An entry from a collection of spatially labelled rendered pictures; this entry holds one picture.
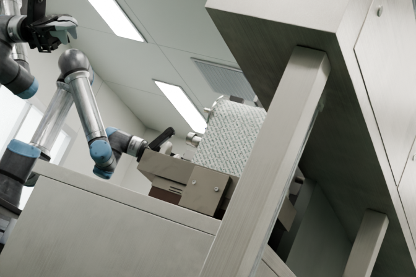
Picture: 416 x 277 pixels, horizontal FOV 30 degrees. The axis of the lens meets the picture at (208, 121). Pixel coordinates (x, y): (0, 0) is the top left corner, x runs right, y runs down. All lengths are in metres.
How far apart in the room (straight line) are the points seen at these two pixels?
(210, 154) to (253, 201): 0.94
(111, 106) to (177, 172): 6.34
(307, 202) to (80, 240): 0.61
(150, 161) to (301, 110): 0.79
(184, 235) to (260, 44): 0.61
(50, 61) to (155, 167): 5.36
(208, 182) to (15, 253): 0.53
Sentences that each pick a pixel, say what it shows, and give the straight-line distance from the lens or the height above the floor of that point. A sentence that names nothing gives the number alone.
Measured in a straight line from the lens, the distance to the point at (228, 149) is 2.20.
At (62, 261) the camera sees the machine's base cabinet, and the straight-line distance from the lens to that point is 1.99.
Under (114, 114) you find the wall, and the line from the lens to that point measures 8.40.
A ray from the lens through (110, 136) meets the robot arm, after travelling 2.93.
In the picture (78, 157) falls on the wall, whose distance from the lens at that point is 8.06.
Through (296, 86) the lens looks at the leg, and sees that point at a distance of 1.34.
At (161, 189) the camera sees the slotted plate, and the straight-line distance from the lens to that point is 2.01.
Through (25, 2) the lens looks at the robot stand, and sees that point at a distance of 2.84.
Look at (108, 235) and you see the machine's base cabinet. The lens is 1.95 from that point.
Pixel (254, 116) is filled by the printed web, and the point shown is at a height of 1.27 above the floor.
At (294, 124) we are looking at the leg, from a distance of 1.31.
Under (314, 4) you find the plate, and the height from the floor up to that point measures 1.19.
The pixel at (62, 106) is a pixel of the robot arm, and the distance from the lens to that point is 3.01.
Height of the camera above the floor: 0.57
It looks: 17 degrees up
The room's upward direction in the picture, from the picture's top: 24 degrees clockwise
